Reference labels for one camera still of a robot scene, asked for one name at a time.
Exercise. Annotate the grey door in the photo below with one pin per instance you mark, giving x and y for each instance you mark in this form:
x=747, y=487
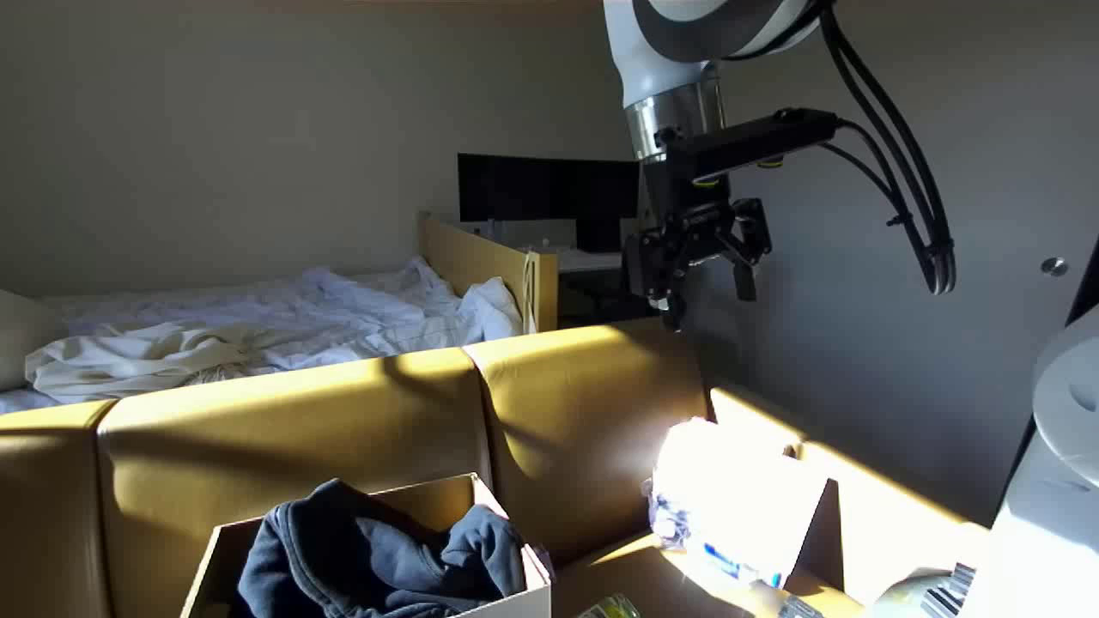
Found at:
x=972, y=380

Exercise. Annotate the white desk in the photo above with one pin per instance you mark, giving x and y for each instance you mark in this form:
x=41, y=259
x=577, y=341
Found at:
x=589, y=261

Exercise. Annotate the white crumpled duvet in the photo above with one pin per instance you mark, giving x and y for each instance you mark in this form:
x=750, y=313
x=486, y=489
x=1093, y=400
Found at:
x=261, y=328

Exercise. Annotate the blue grey hoodie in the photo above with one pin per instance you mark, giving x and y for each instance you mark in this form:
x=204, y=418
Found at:
x=379, y=562

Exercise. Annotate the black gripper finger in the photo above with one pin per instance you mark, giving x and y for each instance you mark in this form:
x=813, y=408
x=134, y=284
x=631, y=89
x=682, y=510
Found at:
x=670, y=305
x=750, y=246

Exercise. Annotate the small green item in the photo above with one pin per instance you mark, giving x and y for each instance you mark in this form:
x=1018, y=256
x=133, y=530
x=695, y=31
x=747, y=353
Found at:
x=608, y=608

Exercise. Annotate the white barcode label item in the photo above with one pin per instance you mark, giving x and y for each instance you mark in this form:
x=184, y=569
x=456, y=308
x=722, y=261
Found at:
x=951, y=587

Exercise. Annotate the silver door knob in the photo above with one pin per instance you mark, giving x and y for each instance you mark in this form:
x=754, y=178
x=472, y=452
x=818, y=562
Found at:
x=1051, y=266

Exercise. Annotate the wooden bed footboard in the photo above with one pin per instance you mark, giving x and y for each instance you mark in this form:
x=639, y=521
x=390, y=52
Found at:
x=476, y=261

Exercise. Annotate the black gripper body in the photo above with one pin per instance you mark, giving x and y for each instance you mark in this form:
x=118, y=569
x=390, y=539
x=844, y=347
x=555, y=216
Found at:
x=675, y=224

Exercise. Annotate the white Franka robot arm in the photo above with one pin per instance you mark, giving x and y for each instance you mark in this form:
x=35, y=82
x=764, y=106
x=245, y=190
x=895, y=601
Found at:
x=658, y=55

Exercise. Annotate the black computer monitor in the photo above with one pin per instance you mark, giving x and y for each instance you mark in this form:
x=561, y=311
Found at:
x=528, y=190

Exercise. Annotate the tan leather sofa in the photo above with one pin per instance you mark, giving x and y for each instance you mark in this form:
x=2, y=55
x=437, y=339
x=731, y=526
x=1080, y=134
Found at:
x=287, y=435

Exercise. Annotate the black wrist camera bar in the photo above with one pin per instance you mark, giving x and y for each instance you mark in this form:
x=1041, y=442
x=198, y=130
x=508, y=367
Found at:
x=757, y=134

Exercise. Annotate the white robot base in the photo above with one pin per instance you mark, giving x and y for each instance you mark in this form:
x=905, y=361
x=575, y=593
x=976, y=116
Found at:
x=1059, y=503

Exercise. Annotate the white open cardboard box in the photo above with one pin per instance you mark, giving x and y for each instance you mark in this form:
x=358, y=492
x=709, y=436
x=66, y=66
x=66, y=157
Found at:
x=519, y=587

